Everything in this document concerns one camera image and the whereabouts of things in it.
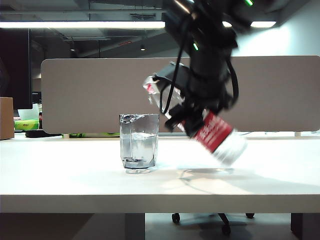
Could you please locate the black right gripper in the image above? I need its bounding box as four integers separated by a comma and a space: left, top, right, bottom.
164, 69, 232, 139

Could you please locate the clear water bottle red label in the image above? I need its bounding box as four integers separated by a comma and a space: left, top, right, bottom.
142, 74, 249, 166

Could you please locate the grey faceted drinking glass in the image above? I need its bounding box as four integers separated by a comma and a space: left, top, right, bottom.
118, 113, 160, 175

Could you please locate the grey desk partition panel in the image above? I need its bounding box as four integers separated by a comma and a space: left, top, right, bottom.
40, 55, 320, 135

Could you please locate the green flat box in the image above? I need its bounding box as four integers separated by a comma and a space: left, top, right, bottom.
68, 132, 121, 139

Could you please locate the black office chair base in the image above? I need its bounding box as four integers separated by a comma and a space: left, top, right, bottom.
171, 212, 256, 236

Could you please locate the long ceiling light strip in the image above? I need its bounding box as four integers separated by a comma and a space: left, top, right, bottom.
0, 20, 166, 29

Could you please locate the black flat object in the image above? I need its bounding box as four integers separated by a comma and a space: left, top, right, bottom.
24, 130, 63, 139

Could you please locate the green tissue box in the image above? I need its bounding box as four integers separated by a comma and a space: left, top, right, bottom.
14, 119, 40, 132

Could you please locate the dark computer monitor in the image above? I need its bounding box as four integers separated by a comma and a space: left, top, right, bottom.
0, 27, 34, 111

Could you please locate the brown cardboard box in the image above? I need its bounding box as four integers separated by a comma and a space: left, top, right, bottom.
0, 96, 15, 141

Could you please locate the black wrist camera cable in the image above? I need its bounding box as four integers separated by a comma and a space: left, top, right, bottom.
152, 17, 192, 115

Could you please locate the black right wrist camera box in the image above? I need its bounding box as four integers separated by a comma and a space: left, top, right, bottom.
152, 61, 193, 94

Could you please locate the black arm loop cable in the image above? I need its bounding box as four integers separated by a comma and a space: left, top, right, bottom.
221, 53, 240, 111

